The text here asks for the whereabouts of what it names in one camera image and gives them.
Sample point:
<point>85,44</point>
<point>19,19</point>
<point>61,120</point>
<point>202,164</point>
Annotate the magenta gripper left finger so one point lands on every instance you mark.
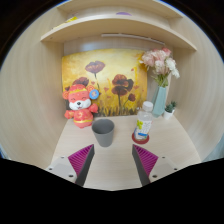
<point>75,167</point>

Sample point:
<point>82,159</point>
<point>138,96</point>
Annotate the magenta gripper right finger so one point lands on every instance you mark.
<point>150,167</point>

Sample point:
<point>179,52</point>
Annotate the clear plastic water bottle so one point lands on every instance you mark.
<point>144,120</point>

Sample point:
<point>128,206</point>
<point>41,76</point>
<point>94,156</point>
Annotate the red round coaster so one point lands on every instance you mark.
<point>140,141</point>

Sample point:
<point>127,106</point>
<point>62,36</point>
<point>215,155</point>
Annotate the grey plastic cup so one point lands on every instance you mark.
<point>103,130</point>

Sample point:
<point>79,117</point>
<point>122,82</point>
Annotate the red plush mouse toy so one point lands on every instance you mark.
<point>81,109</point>

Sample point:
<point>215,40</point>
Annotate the small potted plant front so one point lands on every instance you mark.
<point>169,110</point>

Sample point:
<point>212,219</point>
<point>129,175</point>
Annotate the small potted plant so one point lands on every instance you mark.
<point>174,104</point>
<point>169,110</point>

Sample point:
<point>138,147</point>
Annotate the teal ceramic vase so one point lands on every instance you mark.
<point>158,100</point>

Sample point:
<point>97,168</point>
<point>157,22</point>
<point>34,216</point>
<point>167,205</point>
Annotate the small potted plant back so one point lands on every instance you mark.
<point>174,104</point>

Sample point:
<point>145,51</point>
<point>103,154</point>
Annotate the yellow poppy flower painting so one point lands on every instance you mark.
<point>117,74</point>

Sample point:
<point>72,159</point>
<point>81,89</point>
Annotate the pink white flower bouquet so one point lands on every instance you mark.
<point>162,65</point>

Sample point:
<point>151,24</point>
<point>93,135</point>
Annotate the yellow object on shelf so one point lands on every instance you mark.
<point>67,21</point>

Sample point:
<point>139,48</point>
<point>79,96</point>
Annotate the purple object on shelf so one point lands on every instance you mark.
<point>124,13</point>

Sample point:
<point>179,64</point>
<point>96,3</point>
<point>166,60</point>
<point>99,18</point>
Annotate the wooden wall shelf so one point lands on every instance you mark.
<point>149,21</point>

